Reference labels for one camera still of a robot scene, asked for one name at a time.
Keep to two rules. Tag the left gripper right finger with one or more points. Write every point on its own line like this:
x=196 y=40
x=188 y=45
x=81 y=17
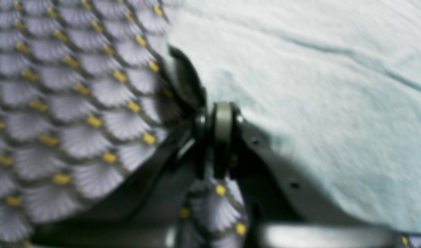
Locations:
x=286 y=209

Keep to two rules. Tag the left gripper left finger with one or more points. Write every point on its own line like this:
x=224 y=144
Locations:
x=140 y=208

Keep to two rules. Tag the light grey T-shirt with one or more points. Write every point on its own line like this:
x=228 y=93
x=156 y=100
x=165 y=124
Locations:
x=335 y=83

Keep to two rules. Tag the purple fan-pattern tablecloth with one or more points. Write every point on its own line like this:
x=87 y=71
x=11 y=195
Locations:
x=85 y=99

